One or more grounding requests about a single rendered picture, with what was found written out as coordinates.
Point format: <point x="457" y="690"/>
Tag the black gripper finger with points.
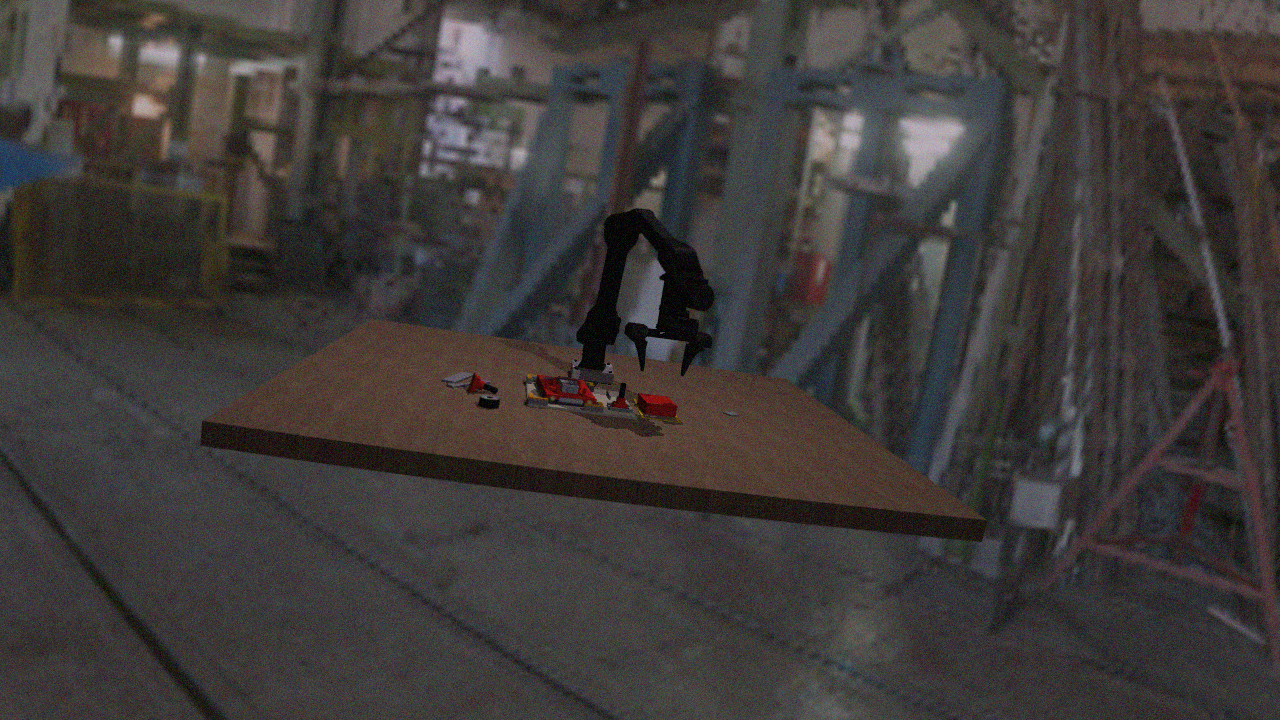
<point x="641" y="350"/>
<point x="689" y="354"/>

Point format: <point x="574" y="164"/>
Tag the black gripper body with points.
<point x="640" y="331"/>

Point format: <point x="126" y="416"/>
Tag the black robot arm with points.
<point x="684" y="284"/>

